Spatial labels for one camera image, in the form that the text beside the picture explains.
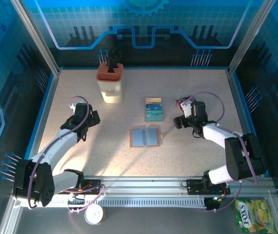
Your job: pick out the aluminium mounting rail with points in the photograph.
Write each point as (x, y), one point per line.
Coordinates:
(141, 185)

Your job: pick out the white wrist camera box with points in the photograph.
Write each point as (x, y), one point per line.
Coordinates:
(186, 107)
(72, 105)

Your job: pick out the aluminium table side rail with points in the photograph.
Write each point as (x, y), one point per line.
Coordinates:
(239, 104)
(48, 104)

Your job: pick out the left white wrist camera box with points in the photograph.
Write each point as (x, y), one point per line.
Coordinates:
(72, 105)

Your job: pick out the yellow green candy bag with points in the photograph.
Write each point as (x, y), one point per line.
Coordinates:
(255, 214)

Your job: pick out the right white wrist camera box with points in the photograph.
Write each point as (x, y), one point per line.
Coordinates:
(186, 107)

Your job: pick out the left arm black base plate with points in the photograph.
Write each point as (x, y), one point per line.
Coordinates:
(92, 189)

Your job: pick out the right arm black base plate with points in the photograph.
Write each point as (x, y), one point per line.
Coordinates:
(194, 187)

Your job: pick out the brown leather card holder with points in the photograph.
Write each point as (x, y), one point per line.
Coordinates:
(143, 137)

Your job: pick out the purple candy bag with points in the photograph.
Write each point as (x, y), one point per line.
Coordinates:
(180, 101)

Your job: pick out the black electronics box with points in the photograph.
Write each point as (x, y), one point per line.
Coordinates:
(213, 204)

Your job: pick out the cream knife block brown top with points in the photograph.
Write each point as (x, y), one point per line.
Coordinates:
(110, 87)

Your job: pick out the teal credit card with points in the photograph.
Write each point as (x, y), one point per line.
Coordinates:
(153, 117)

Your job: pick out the aluminium frame post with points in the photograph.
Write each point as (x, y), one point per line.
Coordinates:
(37, 36)
(250, 36)

